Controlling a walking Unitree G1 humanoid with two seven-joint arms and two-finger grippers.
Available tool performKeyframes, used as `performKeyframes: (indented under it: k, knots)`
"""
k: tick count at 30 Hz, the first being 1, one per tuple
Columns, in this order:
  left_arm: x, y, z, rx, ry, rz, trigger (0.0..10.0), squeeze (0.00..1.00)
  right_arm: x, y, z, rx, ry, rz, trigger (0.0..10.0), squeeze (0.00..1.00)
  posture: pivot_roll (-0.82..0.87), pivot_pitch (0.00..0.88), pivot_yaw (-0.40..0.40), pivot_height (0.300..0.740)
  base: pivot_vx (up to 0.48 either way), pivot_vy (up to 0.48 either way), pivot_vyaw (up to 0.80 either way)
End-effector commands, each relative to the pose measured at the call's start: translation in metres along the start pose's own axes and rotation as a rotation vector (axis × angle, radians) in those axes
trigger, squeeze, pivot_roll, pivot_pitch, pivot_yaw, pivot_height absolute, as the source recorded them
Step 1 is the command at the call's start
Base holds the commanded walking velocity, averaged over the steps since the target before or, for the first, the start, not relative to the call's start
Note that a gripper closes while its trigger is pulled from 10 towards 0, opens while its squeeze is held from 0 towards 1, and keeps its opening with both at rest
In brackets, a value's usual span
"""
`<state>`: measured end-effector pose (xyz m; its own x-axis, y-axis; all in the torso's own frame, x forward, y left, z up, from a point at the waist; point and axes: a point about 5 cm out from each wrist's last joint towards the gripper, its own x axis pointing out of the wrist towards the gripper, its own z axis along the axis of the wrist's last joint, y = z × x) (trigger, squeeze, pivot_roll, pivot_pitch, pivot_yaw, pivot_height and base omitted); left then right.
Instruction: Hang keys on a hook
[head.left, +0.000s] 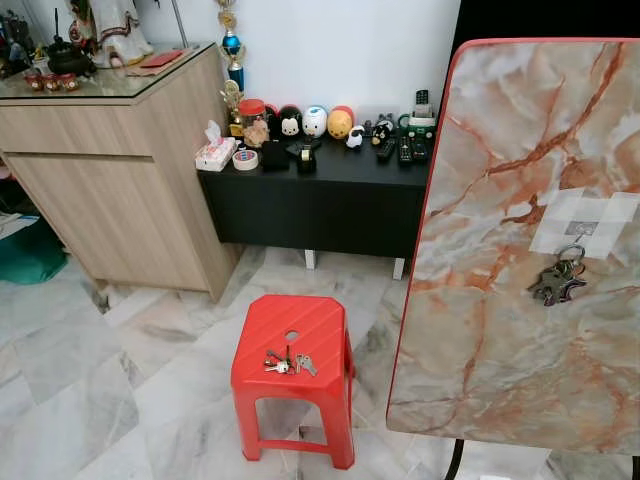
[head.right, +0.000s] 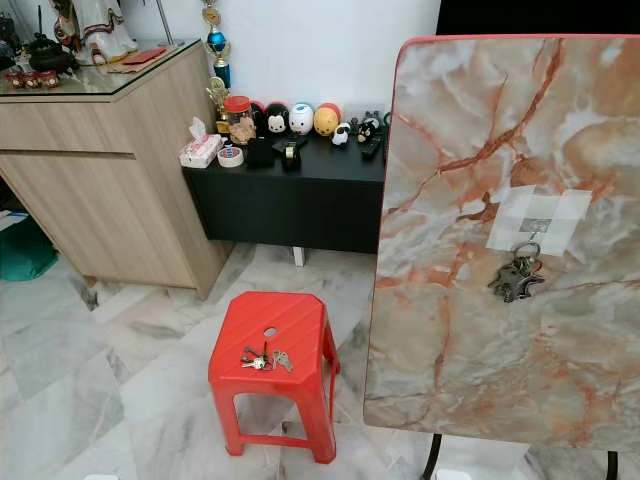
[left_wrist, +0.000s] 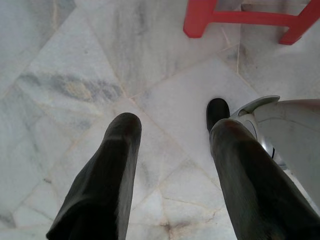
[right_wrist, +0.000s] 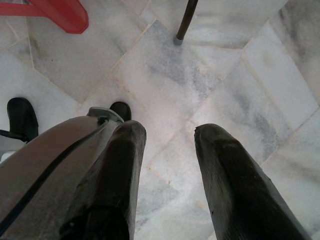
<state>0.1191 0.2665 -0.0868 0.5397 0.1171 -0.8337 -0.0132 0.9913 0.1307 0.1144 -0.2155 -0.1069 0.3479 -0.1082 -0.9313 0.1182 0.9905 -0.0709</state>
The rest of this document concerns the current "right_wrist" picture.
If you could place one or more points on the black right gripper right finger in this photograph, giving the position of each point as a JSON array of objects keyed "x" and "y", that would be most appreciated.
[{"x": 237, "y": 195}]

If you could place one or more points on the black robot foot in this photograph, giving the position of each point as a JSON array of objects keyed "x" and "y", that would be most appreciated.
[
  {"x": 21, "y": 112},
  {"x": 122, "y": 111}
]

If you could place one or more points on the black robot right foot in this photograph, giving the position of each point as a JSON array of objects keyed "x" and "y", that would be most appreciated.
[{"x": 122, "y": 111}]

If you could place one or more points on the black robot left foot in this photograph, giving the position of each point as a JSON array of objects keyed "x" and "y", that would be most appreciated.
[{"x": 21, "y": 112}]

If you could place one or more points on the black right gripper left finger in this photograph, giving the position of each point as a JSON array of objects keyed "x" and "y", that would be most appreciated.
[{"x": 117, "y": 175}]

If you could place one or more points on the red plastic stool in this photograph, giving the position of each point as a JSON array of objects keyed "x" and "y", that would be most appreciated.
[{"x": 62, "y": 15}]

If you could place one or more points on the silver robot left leg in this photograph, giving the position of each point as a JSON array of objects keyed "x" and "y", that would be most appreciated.
[{"x": 5, "y": 155}]

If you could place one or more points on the dark furniture leg grey tip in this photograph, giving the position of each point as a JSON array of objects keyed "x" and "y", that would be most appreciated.
[{"x": 186, "y": 17}]

